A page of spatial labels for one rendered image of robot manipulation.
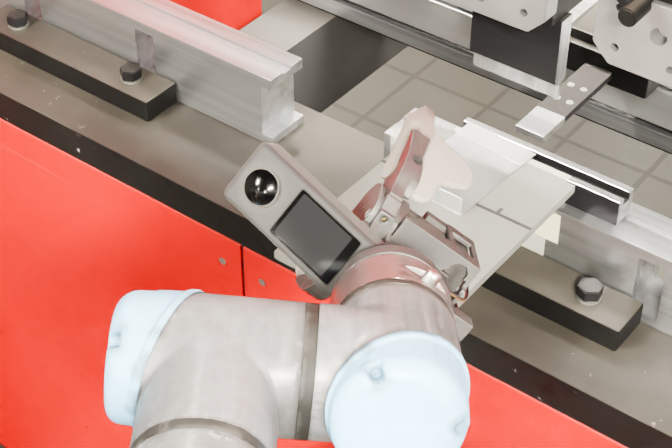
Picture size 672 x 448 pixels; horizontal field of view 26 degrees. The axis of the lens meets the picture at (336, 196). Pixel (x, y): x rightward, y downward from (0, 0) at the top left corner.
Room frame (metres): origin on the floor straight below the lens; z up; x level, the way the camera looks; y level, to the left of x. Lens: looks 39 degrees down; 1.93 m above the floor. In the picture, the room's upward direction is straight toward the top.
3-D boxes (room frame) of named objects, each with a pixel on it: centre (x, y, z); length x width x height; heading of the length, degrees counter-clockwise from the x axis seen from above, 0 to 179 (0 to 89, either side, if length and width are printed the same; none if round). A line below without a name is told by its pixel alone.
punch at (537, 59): (1.21, -0.18, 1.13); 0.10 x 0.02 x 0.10; 53
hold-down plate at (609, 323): (1.14, -0.18, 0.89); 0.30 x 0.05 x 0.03; 53
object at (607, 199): (1.19, -0.21, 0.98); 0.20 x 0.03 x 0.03; 53
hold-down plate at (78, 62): (1.53, 0.33, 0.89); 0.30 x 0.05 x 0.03; 53
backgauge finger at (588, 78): (1.33, -0.28, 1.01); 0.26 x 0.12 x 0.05; 143
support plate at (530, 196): (1.09, -0.09, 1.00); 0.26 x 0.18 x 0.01; 143
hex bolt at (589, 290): (1.08, -0.26, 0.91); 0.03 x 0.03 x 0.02
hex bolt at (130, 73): (1.47, 0.25, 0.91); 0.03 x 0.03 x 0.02
